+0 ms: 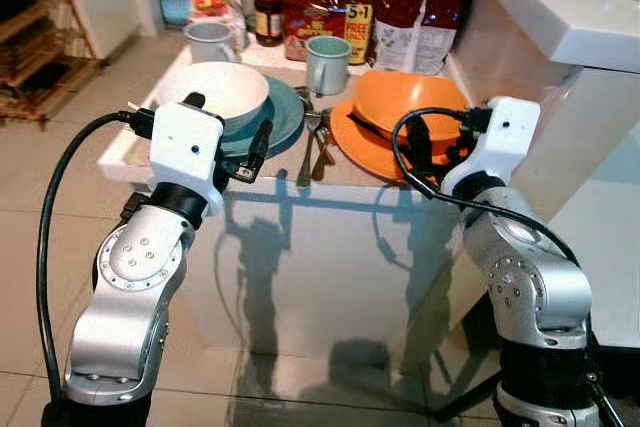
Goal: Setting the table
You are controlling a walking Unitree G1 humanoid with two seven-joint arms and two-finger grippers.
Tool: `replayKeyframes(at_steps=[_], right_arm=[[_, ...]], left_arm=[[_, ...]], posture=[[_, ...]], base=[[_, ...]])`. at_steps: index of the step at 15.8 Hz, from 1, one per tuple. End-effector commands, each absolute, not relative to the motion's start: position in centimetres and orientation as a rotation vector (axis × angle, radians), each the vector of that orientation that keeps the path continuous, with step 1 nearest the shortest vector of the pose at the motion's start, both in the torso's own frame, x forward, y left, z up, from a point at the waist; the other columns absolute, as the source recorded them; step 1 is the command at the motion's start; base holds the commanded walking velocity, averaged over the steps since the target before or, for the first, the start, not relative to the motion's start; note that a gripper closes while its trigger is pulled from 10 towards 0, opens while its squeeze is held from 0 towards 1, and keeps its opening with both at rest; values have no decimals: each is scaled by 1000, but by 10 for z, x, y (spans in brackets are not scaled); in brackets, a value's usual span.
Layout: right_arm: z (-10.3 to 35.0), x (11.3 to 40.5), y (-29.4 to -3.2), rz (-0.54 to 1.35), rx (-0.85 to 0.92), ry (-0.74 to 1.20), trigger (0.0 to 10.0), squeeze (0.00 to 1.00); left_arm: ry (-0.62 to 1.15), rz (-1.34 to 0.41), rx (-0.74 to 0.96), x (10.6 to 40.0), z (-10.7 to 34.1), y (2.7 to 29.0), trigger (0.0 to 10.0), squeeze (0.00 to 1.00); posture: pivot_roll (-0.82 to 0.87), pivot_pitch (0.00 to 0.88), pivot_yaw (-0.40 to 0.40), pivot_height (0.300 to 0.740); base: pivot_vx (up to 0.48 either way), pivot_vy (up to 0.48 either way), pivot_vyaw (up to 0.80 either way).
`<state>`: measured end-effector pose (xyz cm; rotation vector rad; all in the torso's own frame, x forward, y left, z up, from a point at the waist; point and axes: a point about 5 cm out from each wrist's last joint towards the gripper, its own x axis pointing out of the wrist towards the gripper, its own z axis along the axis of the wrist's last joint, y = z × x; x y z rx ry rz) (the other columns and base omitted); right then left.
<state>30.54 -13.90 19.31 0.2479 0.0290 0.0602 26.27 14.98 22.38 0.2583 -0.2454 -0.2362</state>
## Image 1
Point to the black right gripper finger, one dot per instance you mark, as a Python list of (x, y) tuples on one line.
[(417, 144)]

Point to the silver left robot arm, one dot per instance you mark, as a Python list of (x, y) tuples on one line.
[(130, 287)]

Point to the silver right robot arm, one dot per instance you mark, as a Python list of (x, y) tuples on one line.
[(535, 287)]

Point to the white bowl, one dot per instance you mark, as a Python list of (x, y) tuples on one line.
[(215, 87)]

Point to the teal plate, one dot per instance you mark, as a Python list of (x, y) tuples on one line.
[(285, 112)]

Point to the silver fork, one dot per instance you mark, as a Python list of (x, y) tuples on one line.
[(305, 152)]

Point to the orange bowl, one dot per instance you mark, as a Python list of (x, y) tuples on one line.
[(410, 92)]

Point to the orange plate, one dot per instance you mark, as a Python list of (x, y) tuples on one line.
[(360, 147)]

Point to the grey mug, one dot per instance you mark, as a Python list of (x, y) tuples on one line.
[(208, 42)]

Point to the bronze spoon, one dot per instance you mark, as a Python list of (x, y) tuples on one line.
[(323, 152)]

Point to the teal mug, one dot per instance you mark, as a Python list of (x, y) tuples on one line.
[(327, 67)]

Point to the red-lidded jam jar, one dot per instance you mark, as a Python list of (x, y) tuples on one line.
[(268, 17)]

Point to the red and white bread bag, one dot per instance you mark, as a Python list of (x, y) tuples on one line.
[(415, 22)]

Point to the white table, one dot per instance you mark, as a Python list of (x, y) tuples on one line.
[(330, 257)]

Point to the red food pack yellow label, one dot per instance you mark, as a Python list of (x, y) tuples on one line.
[(320, 17)]

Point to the wooden rack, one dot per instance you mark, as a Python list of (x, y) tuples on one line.
[(40, 47)]

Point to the white cabinet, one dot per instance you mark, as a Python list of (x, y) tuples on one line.
[(605, 217)]

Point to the white counter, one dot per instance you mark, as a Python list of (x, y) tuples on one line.
[(560, 7)]

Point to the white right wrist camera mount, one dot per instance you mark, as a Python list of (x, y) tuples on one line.
[(500, 142)]

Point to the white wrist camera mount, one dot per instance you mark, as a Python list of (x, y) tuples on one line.
[(185, 152), (500, 142)]

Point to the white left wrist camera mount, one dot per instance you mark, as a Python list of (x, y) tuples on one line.
[(185, 152)]

